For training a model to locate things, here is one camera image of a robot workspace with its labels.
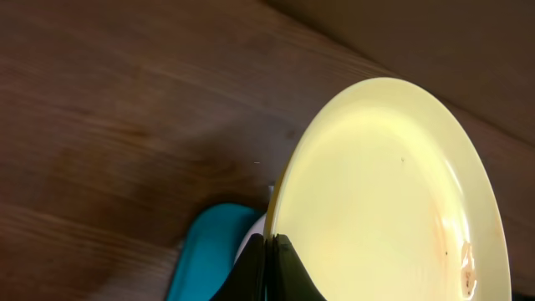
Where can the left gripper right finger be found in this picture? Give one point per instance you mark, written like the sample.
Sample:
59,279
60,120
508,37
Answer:
290,280

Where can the white plate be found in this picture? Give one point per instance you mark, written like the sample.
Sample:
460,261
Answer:
256,228

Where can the yellow plate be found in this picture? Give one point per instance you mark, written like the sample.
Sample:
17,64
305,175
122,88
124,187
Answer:
386,198

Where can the teal plastic tray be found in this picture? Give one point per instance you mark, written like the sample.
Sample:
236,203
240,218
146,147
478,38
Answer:
208,253

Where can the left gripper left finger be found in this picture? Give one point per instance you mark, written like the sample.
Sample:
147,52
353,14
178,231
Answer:
245,282

